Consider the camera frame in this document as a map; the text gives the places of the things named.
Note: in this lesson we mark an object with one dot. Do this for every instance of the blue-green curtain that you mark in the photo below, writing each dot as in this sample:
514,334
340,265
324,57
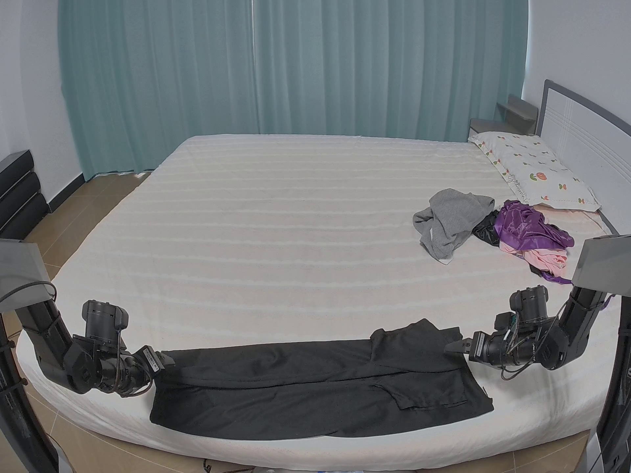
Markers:
157,67
384,52

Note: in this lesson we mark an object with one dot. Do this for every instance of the grey garment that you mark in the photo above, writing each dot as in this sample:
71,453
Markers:
453,215

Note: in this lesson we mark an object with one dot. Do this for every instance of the pale pink pillow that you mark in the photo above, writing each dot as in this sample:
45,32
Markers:
589,218

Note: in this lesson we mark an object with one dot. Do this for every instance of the pink garment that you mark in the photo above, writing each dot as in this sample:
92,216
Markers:
547,261

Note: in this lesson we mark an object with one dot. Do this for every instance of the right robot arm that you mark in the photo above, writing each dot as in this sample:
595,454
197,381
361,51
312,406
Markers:
572,333

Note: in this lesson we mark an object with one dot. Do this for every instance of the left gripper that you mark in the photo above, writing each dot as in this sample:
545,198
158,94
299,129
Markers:
143,377

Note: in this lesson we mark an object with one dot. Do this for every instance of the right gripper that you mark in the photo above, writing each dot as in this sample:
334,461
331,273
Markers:
488,348

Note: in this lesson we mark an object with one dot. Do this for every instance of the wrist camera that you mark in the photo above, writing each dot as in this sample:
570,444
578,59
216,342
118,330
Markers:
155,358
505,324

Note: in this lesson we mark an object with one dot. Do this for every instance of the white printed pillow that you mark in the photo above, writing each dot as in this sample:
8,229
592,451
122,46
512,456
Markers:
537,165

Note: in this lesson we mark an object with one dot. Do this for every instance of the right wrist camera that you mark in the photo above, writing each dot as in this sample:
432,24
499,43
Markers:
505,324

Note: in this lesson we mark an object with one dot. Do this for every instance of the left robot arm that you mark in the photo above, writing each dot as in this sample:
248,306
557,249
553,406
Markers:
49,343

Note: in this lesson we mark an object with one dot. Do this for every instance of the bed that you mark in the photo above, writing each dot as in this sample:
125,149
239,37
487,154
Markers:
296,215

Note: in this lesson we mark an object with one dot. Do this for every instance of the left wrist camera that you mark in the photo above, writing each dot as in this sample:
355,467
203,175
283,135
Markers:
155,358

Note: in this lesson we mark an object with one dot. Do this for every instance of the small black garment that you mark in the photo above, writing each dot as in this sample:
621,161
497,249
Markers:
485,232

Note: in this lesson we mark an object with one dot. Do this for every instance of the grey bedside table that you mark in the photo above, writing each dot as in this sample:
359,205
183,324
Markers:
517,111

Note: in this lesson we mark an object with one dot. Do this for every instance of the black chest of drawers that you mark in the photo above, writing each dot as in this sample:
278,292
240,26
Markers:
19,190

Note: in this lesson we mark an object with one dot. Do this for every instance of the purple garment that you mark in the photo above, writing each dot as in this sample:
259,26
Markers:
522,224

